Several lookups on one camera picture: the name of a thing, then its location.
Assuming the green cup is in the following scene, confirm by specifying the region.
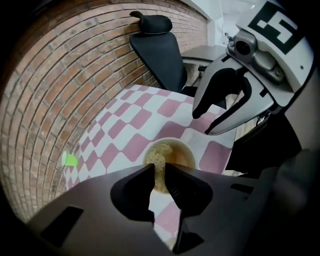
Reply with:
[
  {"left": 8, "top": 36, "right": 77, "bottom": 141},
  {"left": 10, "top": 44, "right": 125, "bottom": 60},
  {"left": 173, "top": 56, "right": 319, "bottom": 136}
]
[{"left": 61, "top": 150, "right": 79, "bottom": 167}]

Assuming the pink white checkered tablecloth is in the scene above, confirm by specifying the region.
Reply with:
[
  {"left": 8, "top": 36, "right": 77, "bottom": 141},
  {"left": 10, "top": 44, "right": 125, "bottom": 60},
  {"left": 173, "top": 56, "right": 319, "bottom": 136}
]
[{"left": 65, "top": 84, "right": 238, "bottom": 251}]

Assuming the grey desk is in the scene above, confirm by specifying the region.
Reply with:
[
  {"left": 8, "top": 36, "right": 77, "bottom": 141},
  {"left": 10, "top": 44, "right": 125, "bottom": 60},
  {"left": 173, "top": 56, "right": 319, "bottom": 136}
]
[{"left": 181, "top": 44, "right": 230, "bottom": 62}]

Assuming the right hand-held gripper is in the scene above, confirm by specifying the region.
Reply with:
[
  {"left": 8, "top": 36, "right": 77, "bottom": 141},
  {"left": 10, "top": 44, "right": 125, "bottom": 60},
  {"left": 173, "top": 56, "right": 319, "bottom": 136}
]
[{"left": 191, "top": 0, "right": 315, "bottom": 137}]

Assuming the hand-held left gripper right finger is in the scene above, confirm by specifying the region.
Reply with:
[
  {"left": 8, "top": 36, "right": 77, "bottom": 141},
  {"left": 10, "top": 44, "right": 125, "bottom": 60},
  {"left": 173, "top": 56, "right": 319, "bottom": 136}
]
[{"left": 164, "top": 162, "right": 281, "bottom": 256}]

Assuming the person's black clothing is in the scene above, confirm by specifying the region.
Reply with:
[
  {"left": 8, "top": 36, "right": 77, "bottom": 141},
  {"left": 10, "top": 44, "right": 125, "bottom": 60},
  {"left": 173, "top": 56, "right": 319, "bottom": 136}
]
[{"left": 223, "top": 109, "right": 304, "bottom": 179}]

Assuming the black office chair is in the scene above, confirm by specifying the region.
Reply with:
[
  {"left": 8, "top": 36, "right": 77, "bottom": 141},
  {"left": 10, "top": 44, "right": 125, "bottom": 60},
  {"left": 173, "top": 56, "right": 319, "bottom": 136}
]
[{"left": 129, "top": 10, "right": 191, "bottom": 97}]

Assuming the white cup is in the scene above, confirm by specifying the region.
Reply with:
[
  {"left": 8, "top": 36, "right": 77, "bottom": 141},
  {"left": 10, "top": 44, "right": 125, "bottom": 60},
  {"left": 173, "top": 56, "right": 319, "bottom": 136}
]
[{"left": 142, "top": 137, "right": 200, "bottom": 195}]

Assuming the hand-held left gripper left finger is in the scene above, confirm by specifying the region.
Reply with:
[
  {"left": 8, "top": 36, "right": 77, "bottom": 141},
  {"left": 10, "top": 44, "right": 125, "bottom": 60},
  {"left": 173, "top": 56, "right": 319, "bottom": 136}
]
[{"left": 26, "top": 164, "right": 176, "bottom": 256}]

